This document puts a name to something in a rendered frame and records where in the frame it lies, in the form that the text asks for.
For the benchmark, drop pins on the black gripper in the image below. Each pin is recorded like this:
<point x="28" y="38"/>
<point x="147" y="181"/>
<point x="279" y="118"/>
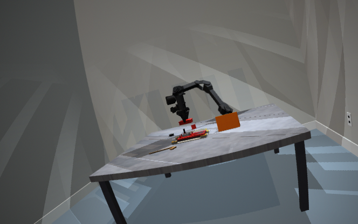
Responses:
<point x="183" y="111"/>

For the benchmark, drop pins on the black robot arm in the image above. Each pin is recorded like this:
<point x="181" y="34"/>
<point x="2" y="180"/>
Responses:
<point x="178" y="92"/>

